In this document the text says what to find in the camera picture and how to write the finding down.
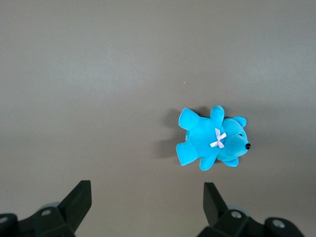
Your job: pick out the blue teddy bear plush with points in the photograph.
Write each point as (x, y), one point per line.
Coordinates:
(205, 138)

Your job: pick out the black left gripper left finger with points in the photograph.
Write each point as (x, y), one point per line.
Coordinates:
(71, 209)

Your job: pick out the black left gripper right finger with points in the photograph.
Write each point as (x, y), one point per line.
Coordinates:
(217, 212)

